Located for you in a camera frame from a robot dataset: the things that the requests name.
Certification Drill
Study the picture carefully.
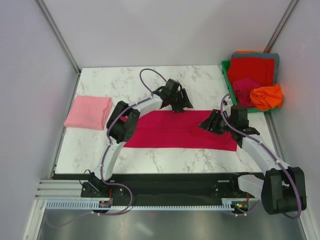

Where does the green plastic bin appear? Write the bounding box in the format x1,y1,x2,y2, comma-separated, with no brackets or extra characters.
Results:
221,60,271,113

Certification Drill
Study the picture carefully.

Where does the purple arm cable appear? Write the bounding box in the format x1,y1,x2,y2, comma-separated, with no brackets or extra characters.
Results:
100,68,173,183
221,93,302,221

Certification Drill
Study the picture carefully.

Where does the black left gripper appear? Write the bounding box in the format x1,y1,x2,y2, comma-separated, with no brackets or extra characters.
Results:
170,89,193,114

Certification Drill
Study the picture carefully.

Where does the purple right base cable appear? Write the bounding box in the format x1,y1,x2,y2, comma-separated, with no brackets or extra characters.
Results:
231,198,262,218

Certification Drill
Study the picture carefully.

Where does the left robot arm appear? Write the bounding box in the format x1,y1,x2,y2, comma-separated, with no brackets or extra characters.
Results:
81,78,193,198

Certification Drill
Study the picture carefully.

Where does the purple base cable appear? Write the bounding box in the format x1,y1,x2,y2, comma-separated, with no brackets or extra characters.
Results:
231,198,262,218
44,181,133,228

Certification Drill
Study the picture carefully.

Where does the dark pink crumpled t-shirt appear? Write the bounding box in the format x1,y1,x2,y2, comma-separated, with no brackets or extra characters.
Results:
232,78,262,108

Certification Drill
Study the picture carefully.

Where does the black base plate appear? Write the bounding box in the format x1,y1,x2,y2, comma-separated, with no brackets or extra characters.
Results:
91,172,253,206

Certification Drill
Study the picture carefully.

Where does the right aluminium frame post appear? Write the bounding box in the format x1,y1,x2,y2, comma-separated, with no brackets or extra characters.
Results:
263,0,300,53

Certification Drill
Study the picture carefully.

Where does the orange crumpled t-shirt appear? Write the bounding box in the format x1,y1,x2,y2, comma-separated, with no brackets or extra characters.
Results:
250,83,284,111

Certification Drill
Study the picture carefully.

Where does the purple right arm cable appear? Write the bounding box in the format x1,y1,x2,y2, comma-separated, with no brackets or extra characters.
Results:
221,93,302,221

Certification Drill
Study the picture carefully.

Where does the red t-shirt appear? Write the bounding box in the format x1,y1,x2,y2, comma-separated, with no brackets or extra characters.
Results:
227,57,275,87

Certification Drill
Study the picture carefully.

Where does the magenta t-shirt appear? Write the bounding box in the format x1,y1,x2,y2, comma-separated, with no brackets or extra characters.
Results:
124,110,237,152

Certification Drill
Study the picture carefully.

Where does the aluminium frame post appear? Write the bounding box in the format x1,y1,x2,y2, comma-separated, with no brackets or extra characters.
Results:
263,0,300,53
34,0,81,76

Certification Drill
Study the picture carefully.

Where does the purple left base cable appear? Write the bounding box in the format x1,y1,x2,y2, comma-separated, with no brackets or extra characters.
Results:
44,181,133,228

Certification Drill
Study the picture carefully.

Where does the white slotted cable duct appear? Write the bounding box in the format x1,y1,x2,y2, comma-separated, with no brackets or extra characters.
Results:
45,199,236,211

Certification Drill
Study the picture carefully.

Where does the grey t-shirt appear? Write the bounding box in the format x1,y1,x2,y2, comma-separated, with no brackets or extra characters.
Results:
231,52,280,84

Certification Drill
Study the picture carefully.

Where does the light pink t-shirt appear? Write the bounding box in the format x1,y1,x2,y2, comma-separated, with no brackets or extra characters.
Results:
64,95,113,131

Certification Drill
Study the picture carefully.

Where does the left aluminium frame post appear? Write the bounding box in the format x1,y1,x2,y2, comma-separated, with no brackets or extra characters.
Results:
34,0,81,76

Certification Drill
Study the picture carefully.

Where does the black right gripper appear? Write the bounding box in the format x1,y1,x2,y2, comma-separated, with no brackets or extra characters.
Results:
197,108,236,136

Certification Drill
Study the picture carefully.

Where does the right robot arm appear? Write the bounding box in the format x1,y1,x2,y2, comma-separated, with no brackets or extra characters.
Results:
199,105,307,219

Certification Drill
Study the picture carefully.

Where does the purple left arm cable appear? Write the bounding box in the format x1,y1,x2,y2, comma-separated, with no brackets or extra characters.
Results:
100,68,173,183

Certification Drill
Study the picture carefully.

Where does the left aluminium rail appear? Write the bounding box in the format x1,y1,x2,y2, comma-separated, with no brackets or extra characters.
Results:
35,179,82,200

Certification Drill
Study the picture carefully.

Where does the orange t-shirt under stack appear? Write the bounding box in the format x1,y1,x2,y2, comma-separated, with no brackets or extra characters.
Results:
235,50,255,54

